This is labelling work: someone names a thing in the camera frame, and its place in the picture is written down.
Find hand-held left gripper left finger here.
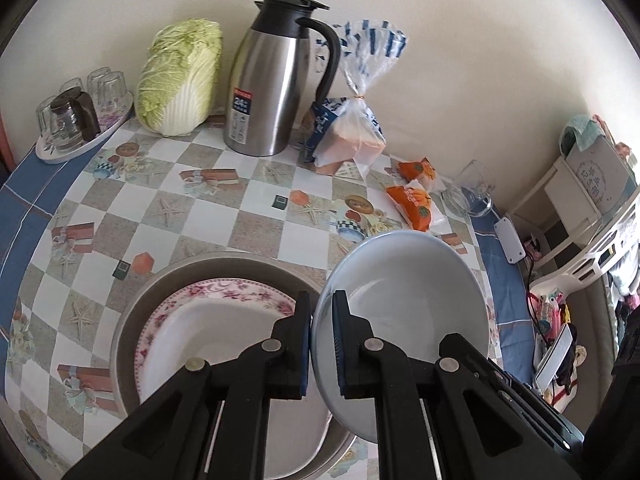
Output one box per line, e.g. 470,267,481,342
62,290,313,480

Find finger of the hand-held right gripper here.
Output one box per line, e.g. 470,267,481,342
467,347,585,458

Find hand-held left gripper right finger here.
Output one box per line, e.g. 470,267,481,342
331,290,566,480

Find pale blue bowl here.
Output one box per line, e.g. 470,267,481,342
311,230,490,445

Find silver phone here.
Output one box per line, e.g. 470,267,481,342
534,324,576,387

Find pink trinkets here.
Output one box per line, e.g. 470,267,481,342
530,287,571,336

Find round floral plate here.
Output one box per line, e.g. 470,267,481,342
134,277,311,480

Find white power strip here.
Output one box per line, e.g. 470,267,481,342
492,217,526,265

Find white cut-out chair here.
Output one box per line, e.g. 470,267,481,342
529,187,640,311

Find orange snack packet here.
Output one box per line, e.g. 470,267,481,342
385,184,446,233
395,156,446,193

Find checkered printed tablecloth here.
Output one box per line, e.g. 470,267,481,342
0,110,538,480

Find round steel plate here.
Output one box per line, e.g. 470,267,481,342
109,252,358,480

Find white wooden shelf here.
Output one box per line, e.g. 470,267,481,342
510,156,603,271

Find clear glass mug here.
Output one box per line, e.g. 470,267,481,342
441,160,496,218

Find bagged sliced bread loaf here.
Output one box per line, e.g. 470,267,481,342
307,20,408,177

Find grey printed box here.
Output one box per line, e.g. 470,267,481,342
564,136,640,207

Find teal cloth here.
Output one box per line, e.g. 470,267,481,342
559,114,611,155

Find steel thermos jug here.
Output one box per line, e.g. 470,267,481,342
223,0,342,157

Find napa cabbage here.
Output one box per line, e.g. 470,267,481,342
136,18,224,137

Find dark brown glass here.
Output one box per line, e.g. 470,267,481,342
49,87,102,142

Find black cable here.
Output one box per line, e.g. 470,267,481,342
522,240,546,331

